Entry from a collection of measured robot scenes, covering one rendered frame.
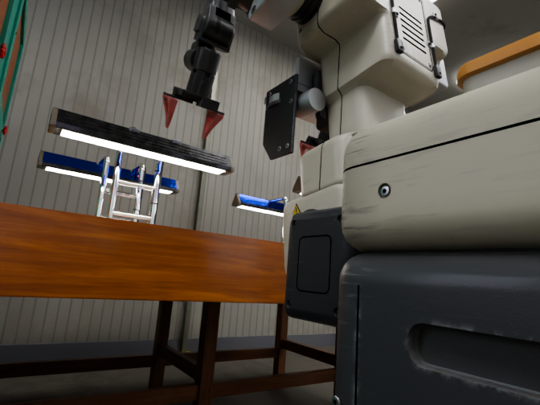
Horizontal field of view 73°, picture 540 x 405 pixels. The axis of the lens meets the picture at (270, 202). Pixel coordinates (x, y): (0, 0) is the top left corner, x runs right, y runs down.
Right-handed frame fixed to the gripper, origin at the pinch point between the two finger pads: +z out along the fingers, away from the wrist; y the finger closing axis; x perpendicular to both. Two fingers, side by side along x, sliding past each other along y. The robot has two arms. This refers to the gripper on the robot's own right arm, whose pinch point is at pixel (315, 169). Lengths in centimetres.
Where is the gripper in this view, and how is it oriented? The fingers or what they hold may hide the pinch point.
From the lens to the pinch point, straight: 115.5
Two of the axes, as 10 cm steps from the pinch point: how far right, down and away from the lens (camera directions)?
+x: 4.8, 3.4, -8.1
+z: -3.3, 9.3, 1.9
